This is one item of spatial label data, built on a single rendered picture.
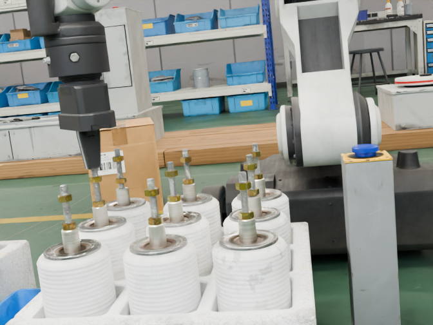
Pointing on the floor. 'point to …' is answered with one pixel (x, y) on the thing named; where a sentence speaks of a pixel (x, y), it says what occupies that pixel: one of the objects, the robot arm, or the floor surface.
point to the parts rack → (169, 46)
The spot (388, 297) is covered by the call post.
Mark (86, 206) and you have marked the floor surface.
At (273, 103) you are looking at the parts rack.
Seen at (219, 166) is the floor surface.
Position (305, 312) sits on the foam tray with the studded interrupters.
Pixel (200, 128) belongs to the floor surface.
